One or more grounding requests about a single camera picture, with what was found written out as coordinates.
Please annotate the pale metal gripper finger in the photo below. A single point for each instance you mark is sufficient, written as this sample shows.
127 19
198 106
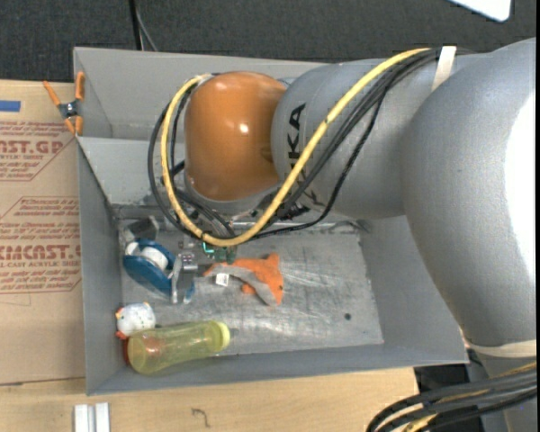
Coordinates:
140 230
177 281

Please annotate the blue tape dispenser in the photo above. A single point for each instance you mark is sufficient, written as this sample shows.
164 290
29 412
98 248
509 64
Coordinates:
144 272

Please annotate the white toy chicken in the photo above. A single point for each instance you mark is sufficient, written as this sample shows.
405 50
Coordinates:
135 318

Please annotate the yellow clear plastic bottle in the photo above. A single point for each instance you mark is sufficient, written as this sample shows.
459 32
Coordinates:
175 347

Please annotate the orange toy fish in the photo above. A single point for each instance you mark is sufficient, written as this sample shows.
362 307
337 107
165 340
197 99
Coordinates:
265 275

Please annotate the brown cardboard board red print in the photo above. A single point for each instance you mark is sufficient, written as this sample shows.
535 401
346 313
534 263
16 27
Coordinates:
31 313

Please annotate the grey metal bin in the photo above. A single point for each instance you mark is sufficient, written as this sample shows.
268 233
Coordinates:
324 286

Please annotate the black cylinder on white bracket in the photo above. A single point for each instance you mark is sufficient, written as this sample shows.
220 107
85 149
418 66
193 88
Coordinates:
292 210

